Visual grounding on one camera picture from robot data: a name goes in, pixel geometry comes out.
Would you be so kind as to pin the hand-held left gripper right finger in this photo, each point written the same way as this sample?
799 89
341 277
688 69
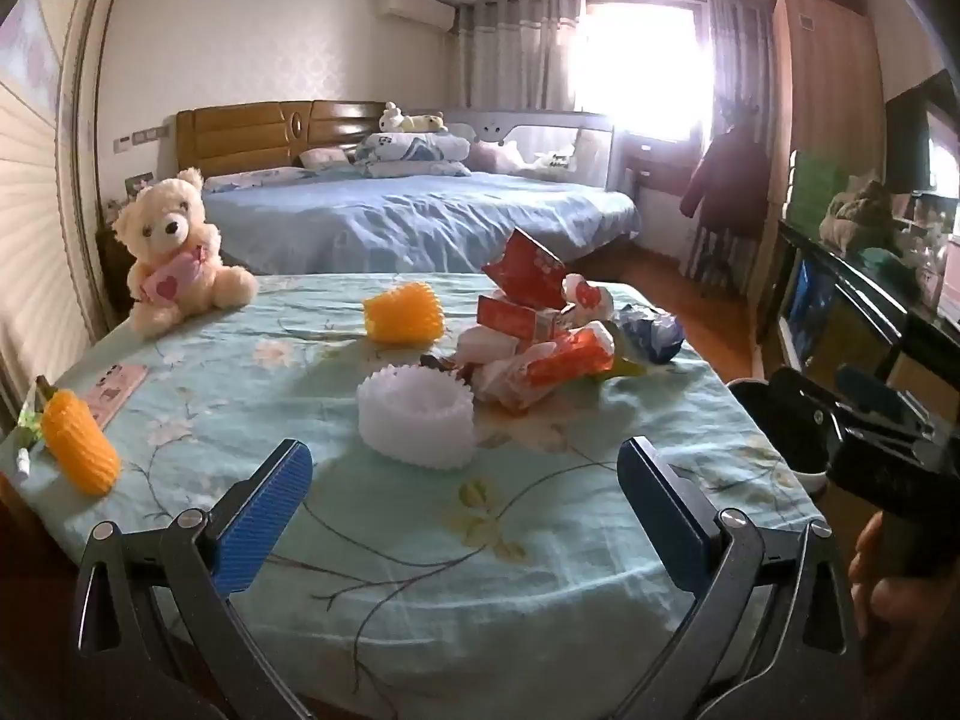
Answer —
664 510

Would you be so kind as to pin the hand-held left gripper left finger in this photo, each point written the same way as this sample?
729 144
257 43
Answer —
262 510

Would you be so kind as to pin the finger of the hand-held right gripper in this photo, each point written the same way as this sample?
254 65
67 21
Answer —
877 394
799 394

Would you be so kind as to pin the black waste bin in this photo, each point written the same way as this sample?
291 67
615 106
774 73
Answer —
765 435

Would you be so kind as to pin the blue white wrapper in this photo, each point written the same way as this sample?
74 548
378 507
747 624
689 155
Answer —
652 334

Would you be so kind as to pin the white foam net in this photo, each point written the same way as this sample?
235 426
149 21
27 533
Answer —
412 420

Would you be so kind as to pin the orange snack wrapper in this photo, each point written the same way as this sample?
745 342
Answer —
570 360

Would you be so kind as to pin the white red snack wrapper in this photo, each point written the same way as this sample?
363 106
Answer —
589 300

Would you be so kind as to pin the white plastic wrapper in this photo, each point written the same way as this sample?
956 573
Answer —
491 360

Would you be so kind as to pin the red white carton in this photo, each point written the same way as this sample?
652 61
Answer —
517 319

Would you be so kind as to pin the short orange foam net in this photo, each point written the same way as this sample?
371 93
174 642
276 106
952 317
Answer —
405 315

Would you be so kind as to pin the red snack bag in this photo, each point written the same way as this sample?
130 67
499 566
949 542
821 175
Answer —
525 266

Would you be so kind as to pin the person's right hand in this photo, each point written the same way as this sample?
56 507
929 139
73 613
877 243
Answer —
915 630

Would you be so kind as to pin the dark television cabinet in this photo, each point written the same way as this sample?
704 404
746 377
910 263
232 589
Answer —
862 307

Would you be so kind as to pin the green cloth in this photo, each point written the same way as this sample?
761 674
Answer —
885 262

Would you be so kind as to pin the brown plush toy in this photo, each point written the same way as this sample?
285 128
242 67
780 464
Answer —
859 217

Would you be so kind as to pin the light green floral tablecloth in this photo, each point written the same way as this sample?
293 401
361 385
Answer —
450 532

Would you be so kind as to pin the pink patterned card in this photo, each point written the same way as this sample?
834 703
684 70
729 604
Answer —
112 394

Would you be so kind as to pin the long orange foam net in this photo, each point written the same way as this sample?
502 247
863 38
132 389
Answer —
79 442

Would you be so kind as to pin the stack of green boxes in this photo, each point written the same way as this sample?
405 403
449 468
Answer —
814 184

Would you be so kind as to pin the dark red coat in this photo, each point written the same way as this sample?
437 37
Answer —
724 180

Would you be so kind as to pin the dark wooden desk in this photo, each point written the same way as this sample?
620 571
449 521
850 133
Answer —
660 165

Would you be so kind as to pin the black television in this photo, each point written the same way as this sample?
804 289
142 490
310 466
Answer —
911 127

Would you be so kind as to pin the dark wooden nightstand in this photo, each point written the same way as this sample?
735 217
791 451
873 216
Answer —
116 277

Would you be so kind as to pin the cream teddy bear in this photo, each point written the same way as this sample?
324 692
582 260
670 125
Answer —
169 240

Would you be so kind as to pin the coat rack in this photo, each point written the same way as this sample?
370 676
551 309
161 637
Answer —
739 109

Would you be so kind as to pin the tall wooden wardrobe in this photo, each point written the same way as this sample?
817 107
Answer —
817 75

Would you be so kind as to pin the bed with blue sheet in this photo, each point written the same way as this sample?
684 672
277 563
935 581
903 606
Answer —
420 221

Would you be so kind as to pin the flat blue patterned pillow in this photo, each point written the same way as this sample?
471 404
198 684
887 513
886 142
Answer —
255 178

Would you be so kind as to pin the white printed cushion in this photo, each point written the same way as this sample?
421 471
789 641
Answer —
551 160

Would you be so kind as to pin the grey beige curtain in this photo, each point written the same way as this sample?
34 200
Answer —
517 52
739 52

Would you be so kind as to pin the white sliding closet door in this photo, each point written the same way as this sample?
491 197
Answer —
37 240

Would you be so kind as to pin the small white pillow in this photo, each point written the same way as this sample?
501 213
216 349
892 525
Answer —
324 157

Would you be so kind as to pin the bright window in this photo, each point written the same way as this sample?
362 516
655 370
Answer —
645 67

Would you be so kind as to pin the wooden headboard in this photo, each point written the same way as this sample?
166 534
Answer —
247 139

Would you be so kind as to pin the blue white patterned pillows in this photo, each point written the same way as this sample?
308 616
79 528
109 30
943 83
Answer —
409 154

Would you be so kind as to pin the pink plush cushion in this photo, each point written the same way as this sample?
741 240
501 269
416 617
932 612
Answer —
491 157

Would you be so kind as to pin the white yellow plush toy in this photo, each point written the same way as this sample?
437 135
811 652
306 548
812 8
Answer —
409 120

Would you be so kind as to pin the white air conditioner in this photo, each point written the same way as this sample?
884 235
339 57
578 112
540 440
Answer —
416 9

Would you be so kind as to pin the small photo frame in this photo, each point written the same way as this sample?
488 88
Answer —
139 186

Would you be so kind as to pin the grey crib bed rail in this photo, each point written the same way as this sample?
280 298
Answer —
525 124

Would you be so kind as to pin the wall switch panel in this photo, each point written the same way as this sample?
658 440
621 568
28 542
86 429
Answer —
139 139

